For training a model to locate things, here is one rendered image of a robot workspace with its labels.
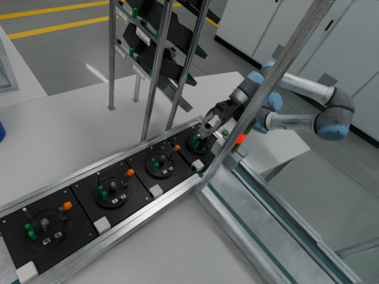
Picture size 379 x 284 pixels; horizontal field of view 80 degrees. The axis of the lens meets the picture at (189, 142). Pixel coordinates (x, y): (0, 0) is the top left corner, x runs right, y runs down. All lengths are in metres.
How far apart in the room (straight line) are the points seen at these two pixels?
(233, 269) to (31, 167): 1.00
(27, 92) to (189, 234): 1.16
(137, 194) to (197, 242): 0.34
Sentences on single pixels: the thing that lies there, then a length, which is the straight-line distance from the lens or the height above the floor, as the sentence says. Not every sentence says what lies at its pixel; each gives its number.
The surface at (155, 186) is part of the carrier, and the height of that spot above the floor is 0.99.
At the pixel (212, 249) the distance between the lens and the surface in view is 1.12.
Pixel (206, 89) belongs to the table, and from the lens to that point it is 1.78.
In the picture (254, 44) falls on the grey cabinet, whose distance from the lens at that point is 4.22.
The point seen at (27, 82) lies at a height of 0.86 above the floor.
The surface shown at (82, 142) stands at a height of 0.86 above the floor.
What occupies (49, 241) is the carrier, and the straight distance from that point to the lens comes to 0.93.
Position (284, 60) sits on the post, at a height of 1.65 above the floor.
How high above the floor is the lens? 1.88
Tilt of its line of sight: 49 degrees down
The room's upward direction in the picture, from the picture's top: 24 degrees clockwise
